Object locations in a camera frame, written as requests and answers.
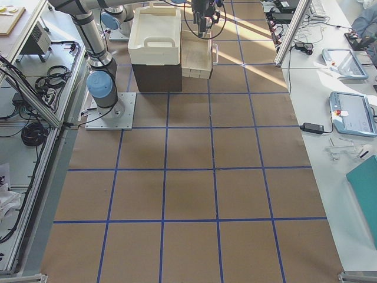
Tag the upper blue teach pendant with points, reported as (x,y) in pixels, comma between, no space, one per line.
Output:
(344,62)

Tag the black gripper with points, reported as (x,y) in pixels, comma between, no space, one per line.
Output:
(199,6)

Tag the cream plastic bin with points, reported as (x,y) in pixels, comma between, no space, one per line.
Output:
(155,35)

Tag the small black power brick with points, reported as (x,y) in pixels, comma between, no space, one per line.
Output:
(312,128)

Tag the blue teach pendant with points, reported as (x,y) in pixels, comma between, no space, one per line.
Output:
(351,114)
(344,62)

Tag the aluminium frame post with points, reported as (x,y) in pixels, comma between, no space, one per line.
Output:
(296,21)

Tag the dark wooden drawer cabinet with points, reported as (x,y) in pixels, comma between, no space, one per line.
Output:
(158,78)

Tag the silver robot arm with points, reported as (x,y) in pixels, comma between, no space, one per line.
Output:
(209,22)
(101,82)

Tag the lower blue teach pendant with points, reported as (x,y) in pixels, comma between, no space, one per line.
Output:
(351,114)

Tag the grey metal box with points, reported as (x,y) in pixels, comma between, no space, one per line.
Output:
(38,42)

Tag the wooden drawer with white handle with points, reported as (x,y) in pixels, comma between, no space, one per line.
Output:
(198,58)

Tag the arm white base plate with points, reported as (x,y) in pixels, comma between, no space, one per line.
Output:
(120,117)

